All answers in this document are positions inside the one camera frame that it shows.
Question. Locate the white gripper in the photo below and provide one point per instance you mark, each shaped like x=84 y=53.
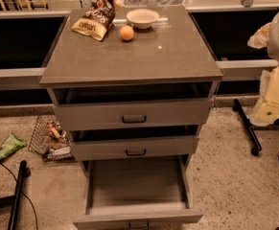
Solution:
x=267 y=111

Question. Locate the grey bottom drawer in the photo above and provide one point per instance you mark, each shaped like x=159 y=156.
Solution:
x=136 y=194

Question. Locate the grey drawer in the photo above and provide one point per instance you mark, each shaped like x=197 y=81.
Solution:
x=136 y=194
x=125 y=106
x=134 y=142

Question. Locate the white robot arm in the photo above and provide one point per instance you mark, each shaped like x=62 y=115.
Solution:
x=273 y=39

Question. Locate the grey top drawer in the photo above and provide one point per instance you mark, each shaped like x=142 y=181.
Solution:
x=125 y=106

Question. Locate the grey drawer cabinet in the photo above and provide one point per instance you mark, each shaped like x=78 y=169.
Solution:
x=170 y=51

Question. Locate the grey middle drawer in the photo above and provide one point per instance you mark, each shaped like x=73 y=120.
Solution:
x=134 y=142

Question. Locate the black stand leg right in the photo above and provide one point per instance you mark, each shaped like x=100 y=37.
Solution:
x=256 y=146

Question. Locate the black stand leg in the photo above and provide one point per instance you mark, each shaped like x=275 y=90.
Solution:
x=256 y=146
x=14 y=201

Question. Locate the white bowl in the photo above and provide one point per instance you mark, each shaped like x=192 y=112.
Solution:
x=142 y=18

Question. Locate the orange fruit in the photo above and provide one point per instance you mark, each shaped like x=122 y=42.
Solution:
x=126 y=33

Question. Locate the brown chip bag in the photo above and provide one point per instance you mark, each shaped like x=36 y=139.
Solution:
x=97 y=21

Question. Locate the green snack bag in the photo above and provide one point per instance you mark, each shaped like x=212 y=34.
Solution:
x=10 y=146

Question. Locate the black stand leg left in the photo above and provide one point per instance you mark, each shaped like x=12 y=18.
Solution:
x=14 y=201

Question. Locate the wire basket with items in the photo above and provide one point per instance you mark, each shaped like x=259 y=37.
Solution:
x=49 y=141

